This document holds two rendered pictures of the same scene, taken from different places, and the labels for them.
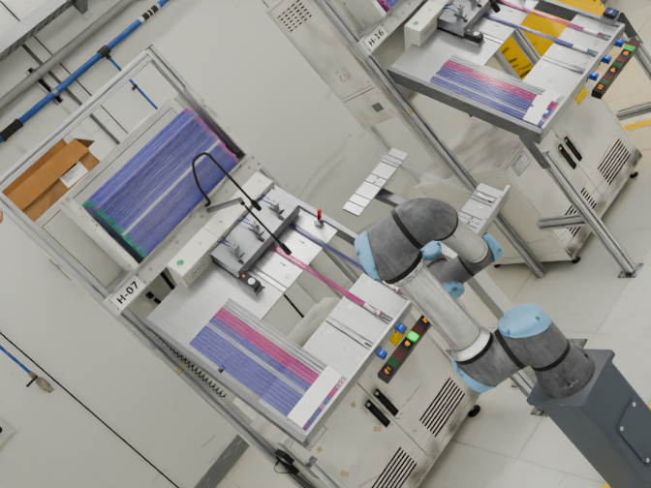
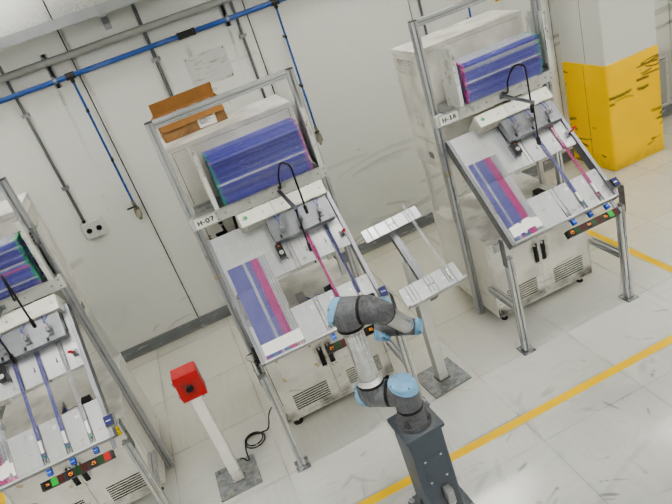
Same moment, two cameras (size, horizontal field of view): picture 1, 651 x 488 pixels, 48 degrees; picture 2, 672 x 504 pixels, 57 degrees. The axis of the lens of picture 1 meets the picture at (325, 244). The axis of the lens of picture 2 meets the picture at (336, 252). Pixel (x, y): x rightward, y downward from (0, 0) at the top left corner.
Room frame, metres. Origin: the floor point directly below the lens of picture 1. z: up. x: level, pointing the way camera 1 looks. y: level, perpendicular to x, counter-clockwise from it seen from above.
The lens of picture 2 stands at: (-0.36, -0.54, 2.42)
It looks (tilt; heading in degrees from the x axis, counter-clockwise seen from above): 26 degrees down; 11
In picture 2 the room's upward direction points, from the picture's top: 19 degrees counter-clockwise
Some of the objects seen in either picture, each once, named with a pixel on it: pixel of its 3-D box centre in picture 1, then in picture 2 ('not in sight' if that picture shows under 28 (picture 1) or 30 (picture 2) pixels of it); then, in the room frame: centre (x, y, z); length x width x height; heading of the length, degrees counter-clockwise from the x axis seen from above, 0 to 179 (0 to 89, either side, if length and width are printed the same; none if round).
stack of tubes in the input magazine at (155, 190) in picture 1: (163, 182); (258, 160); (2.65, 0.28, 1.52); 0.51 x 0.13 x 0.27; 113
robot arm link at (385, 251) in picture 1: (439, 305); (361, 353); (1.65, -0.10, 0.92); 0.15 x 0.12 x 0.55; 74
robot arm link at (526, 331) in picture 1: (529, 334); (403, 391); (1.62, -0.23, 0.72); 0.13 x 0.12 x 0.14; 74
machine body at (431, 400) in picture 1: (352, 410); (313, 338); (2.74, 0.38, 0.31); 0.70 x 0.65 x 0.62; 113
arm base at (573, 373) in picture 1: (557, 363); (411, 412); (1.61, -0.23, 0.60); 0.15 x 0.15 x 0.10
